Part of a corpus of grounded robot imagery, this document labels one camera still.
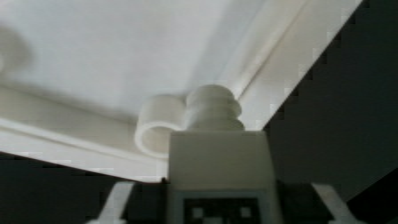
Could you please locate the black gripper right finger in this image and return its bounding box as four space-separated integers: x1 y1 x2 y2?
278 182 368 224

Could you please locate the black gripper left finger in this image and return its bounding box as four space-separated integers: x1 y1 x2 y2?
86 181 168 224

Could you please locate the white table leg with tag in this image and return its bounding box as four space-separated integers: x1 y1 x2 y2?
168 85 283 224

